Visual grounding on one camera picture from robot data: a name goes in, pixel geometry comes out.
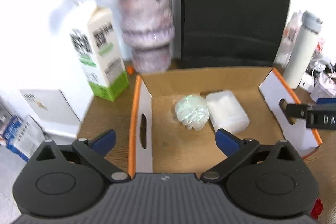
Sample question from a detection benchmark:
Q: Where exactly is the white tin box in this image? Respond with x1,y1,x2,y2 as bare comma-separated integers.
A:
310,73,335,102

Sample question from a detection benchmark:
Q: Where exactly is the plastic water bottle pack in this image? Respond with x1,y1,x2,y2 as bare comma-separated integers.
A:
274,11,302,68

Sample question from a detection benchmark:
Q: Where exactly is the pink ribbed vase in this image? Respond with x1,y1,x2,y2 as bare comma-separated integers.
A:
118,0,175,74

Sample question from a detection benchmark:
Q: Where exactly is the white power adapter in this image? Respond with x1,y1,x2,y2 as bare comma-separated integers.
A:
299,78,314,93

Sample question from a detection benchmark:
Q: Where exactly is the black paper bag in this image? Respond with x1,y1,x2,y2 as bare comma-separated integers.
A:
181,0,290,68

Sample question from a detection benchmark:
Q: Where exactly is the white tissue pack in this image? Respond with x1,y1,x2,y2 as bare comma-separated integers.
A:
205,90,250,134

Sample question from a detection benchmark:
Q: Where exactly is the white box on floor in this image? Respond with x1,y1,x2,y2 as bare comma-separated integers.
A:
20,90,81,139

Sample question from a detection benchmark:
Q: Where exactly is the blue white carton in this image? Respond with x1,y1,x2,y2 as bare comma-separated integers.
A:
3,115,46,161

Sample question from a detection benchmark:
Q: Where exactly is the white green milk carton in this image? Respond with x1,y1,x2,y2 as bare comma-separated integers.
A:
70,0,129,101

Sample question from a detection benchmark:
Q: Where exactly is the white thermos bottle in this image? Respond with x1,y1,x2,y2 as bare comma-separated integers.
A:
283,11,322,89

